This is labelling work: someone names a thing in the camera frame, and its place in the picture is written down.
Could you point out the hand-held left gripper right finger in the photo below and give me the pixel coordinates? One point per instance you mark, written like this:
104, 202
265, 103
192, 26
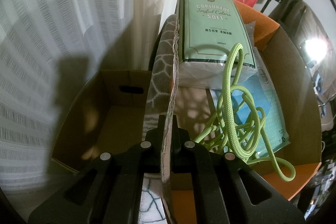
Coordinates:
179, 142

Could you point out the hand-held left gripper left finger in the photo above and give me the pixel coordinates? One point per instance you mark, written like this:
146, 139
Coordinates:
155, 140

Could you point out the teal wet wipes packet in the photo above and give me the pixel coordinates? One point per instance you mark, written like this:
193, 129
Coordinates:
273, 113

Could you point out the green tissue pack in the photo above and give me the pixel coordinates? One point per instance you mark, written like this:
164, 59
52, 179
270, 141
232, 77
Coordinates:
212, 35

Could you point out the orange cardboard box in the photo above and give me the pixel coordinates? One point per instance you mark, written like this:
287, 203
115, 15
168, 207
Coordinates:
296, 82

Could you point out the small brown cardboard box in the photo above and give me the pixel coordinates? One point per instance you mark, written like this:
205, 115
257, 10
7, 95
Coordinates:
110, 119

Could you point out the grey white patterned blanket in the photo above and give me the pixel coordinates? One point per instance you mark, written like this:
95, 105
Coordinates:
157, 61

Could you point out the white curtain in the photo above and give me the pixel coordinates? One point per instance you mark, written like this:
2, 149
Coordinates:
52, 29

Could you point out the bright lamp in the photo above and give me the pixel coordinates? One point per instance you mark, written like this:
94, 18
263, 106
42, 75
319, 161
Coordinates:
315, 46

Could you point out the brown sofa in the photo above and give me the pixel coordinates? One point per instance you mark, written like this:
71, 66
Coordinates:
309, 21

